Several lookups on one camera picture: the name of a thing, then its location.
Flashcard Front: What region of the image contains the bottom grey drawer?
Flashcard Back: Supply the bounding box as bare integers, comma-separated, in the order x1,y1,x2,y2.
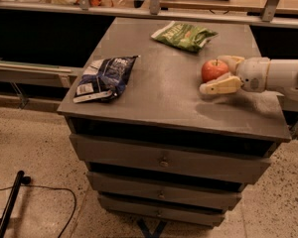
98,194,224,227

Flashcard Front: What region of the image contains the wooden shelf left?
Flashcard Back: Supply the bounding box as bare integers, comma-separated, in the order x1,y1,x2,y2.
0,60,82,88

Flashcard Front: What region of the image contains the red apple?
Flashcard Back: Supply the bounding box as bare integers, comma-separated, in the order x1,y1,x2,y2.
202,59,228,82

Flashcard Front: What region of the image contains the green chip bag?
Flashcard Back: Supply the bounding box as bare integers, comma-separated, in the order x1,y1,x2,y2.
151,21,218,54

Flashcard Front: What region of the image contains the black pole on floor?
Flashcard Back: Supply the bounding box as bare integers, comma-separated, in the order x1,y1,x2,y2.
0,171,31,238

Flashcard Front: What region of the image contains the middle grey drawer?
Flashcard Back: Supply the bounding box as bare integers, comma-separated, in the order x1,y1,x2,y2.
87,172,241,211

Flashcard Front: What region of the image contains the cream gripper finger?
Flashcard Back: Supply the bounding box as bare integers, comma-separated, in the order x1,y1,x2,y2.
218,55,244,74
199,72,242,95

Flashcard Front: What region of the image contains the grey drawer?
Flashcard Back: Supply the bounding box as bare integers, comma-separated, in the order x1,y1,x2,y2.
70,134,270,184
87,172,241,211
98,194,224,227

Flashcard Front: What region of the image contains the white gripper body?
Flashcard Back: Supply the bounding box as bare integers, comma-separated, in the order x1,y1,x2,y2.
236,58,270,92

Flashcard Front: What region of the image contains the top grey drawer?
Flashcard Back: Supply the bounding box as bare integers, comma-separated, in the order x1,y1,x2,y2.
70,134,270,184

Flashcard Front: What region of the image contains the grey drawer cabinet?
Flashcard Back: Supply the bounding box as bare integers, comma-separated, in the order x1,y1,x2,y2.
58,19,291,216

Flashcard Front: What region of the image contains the blue chip bag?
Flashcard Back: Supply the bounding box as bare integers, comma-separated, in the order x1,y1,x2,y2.
74,56,137,103

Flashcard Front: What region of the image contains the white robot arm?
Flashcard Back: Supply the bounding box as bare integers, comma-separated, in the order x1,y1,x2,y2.
200,56,298,112

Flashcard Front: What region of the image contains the black cable on floor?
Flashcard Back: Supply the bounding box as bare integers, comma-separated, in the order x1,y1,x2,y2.
0,183,77,238

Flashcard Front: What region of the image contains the metal rail frame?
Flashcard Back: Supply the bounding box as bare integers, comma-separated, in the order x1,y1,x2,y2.
0,0,298,29

